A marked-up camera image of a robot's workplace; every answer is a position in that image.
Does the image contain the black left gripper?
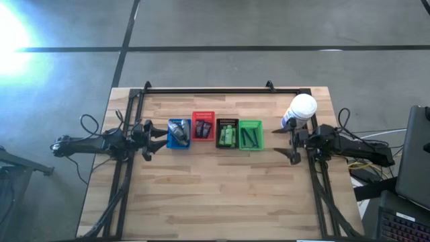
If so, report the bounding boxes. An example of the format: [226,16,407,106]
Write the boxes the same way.
[133,119,169,162]

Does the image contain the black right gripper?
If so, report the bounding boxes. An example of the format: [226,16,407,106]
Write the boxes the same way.
[271,117,309,165]

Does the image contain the grey travel bottle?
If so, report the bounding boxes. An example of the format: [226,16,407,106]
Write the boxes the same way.
[167,120,189,147]
[180,119,191,138]

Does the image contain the black clips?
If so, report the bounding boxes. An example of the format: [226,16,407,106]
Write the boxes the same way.
[250,127,260,148]

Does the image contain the blue plastic basket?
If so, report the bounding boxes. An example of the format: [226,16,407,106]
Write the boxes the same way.
[167,118,192,150]

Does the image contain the white wipes canister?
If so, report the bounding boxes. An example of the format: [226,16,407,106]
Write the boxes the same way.
[280,93,318,130]

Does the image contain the green plastic basket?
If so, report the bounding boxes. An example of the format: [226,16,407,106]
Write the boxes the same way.
[239,120,265,151]

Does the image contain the red plastic basket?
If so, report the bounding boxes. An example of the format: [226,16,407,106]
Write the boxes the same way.
[191,111,216,142]

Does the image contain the black plastic basket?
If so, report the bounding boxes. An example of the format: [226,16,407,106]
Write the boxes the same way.
[215,118,240,149]

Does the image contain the grey laptop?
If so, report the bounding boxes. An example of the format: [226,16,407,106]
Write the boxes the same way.
[395,105,430,212]

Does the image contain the grey metal stand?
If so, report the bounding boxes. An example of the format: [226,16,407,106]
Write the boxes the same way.
[0,147,55,242]

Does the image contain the black backlit keyboard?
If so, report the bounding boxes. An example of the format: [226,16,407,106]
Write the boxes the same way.
[376,190,430,242]

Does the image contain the yellow cable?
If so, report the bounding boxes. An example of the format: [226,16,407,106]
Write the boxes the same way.
[347,161,374,173]

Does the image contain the black metal table frame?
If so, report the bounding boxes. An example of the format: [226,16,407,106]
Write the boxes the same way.
[80,80,366,240]

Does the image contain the white cable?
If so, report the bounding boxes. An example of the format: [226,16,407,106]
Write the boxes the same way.
[361,128,408,140]

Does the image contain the black strap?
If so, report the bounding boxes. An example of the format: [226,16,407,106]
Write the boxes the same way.
[353,176,398,202]

